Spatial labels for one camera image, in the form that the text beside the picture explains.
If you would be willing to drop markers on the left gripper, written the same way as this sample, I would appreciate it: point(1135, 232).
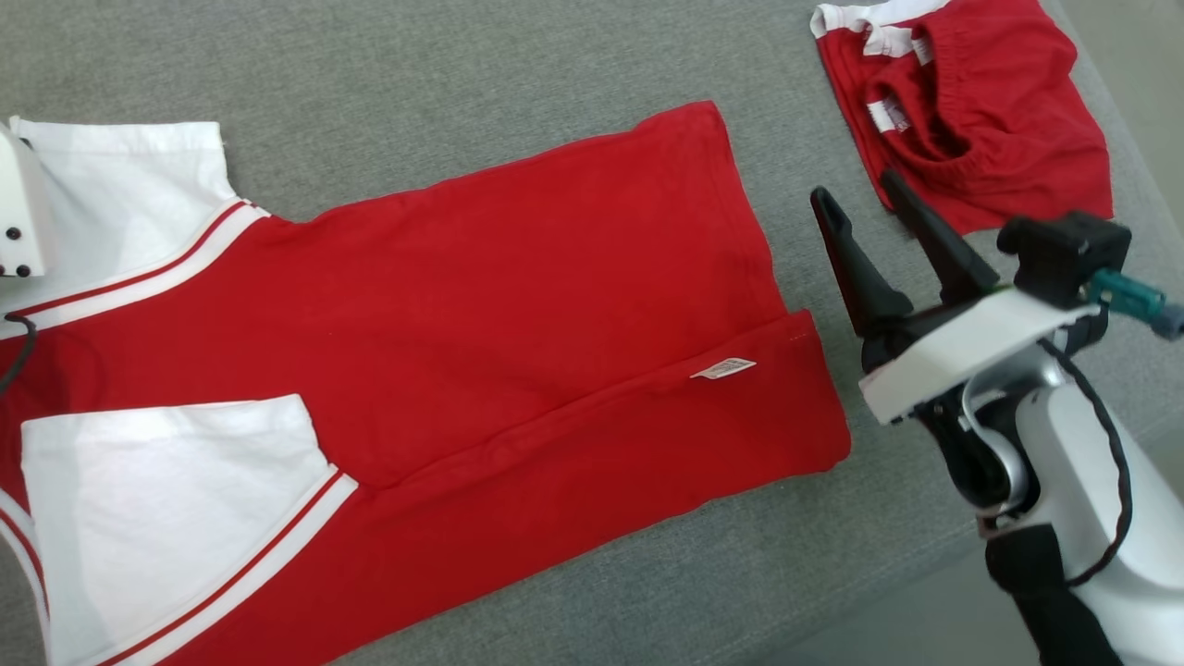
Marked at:
point(18, 213)

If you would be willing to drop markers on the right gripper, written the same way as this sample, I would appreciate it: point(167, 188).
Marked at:
point(962, 347)

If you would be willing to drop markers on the red shorts with white bands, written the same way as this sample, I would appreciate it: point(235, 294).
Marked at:
point(1017, 120)

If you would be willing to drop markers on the red shirt with white sleeves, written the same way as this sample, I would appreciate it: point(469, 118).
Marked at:
point(509, 277)

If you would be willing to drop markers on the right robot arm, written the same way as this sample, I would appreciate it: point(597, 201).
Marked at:
point(1064, 462)

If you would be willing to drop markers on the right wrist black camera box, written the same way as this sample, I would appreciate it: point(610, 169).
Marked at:
point(1064, 254)

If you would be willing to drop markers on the right teal camera connector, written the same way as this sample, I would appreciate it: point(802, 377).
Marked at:
point(1128, 294)

